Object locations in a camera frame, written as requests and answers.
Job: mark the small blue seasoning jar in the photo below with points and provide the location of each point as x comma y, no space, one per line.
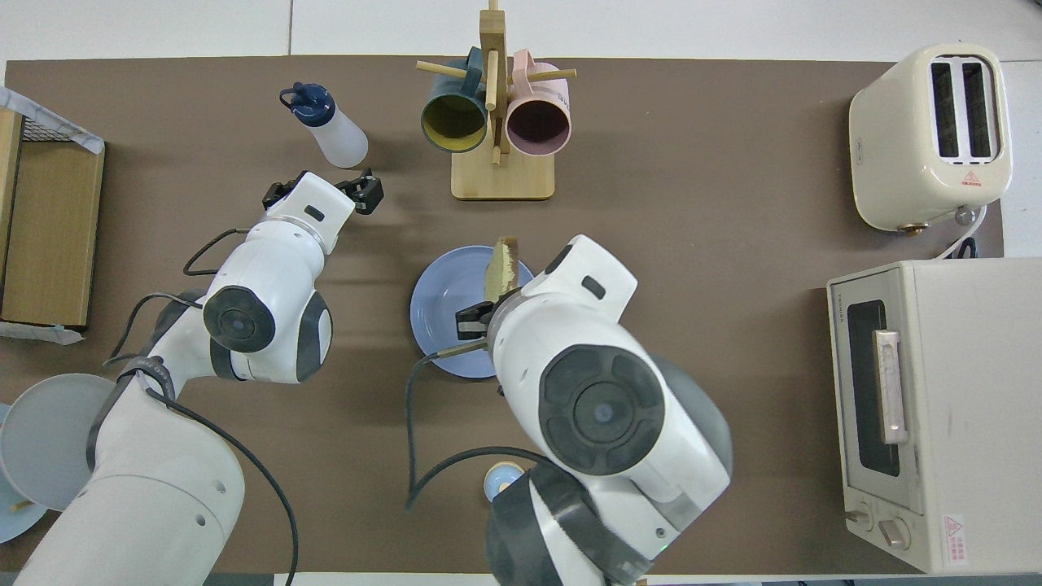
498,478

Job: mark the wooden mug tree stand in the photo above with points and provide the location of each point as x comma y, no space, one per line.
503,179

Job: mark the dark teal mug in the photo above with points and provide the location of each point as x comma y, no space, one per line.
453,122

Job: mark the wooden two-level shelf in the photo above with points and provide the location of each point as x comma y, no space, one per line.
49,228

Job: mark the light blue plate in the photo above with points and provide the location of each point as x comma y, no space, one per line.
10,525

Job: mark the cream two-slot toaster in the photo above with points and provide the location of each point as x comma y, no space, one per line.
887,155

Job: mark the white squeeze bottle blue cap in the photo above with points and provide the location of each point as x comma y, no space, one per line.
338,138

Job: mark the toasted bread slice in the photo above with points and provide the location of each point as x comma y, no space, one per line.
502,268

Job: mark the white toaster oven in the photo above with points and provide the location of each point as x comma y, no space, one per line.
977,456

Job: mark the white folded paper sheet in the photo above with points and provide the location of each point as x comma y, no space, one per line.
32,332

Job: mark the pink ribbed mug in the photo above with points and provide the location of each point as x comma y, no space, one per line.
537,126

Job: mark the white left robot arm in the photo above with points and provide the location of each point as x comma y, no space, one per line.
269,268

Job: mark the blue round plate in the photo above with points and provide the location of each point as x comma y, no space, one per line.
444,301

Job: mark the pale grey plate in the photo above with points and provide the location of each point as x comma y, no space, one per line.
41,439

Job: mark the white patterned cloth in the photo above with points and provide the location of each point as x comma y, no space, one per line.
49,118

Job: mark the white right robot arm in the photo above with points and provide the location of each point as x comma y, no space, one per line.
602,407

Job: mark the brown table mat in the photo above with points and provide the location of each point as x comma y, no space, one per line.
773,163

